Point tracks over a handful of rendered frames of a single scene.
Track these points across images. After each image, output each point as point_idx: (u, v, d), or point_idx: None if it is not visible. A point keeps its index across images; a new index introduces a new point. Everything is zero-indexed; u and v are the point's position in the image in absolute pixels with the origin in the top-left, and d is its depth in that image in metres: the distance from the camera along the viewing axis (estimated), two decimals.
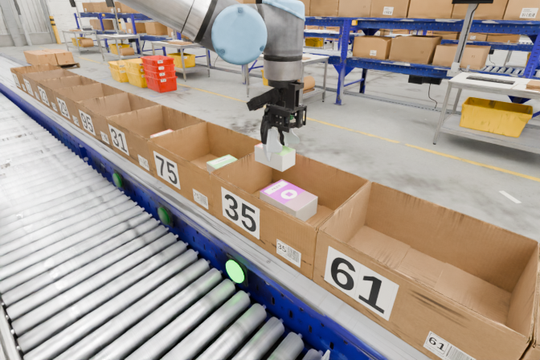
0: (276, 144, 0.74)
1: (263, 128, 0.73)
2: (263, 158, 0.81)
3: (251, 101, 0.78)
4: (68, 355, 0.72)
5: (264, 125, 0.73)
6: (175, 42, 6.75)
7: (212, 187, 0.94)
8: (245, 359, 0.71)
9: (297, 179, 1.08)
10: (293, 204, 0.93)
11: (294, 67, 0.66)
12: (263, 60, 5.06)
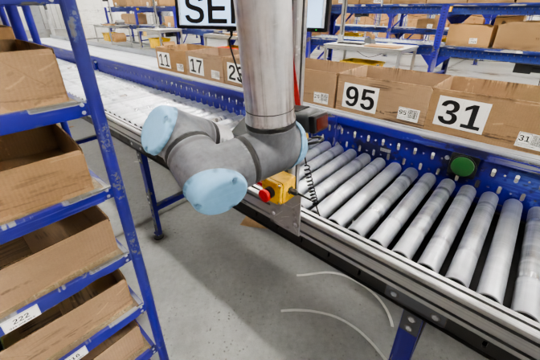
0: None
1: None
2: None
3: None
4: None
5: None
6: None
7: None
8: None
9: None
10: None
11: None
12: (348, 50, 4.76)
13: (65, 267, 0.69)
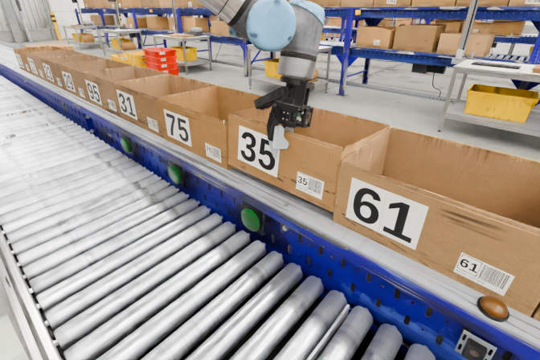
0: (283, 141, 0.76)
1: (269, 125, 0.75)
2: None
3: (259, 99, 0.80)
4: (82, 295, 0.70)
5: (271, 122, 0.74)
6: (177, 34, 6.72)
7: (228, 128, 0.91)
8: (264, 298, 0.69)
9: (312, 135, 1.06)
10: None
11: (308, 65, 0.69)
12: None
13: None
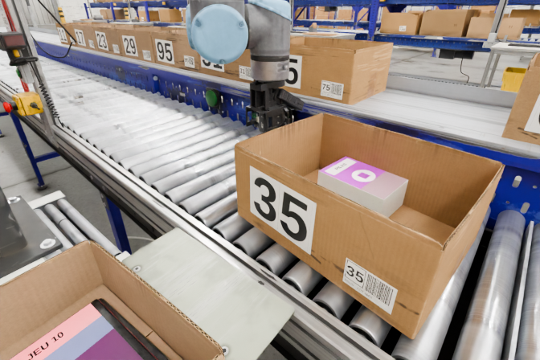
0: None
1: None
2: None
3: None
4: None
5: None
6: None
7: (235, 167, 0.60)
8: None
9: None
10: (375, 189, 0.61)
11: (253, 66, 0.67)
12: None
13: None
